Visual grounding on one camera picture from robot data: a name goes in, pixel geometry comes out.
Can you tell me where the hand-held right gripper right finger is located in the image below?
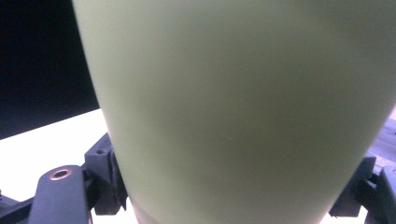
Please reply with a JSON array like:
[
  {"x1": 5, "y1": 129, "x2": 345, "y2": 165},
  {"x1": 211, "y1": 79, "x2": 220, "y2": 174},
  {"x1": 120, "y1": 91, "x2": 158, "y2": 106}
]
[{"x1": 328, "y1": 156, "x2": 377, "y2": 219}]

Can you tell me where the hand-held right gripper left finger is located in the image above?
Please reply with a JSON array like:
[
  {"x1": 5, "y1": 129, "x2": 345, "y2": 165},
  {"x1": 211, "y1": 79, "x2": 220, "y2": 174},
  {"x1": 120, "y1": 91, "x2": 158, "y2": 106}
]
[{"x1": 83, "y1": 133, "x2": 129, "y2": 217}]

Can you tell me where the green bottle with white cap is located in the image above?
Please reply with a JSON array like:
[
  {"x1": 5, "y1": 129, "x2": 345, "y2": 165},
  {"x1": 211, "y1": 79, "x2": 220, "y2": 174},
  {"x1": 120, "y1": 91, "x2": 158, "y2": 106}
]
[{"x1": 71, "y1": 0, "x2": 396, "y2": 224}]

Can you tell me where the black curtain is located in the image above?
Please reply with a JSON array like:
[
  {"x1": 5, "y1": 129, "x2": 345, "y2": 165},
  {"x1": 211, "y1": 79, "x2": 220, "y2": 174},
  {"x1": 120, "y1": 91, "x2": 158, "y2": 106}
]
[{"x1": 0, "y1": 0, "x2": 101, "y2": 141}]

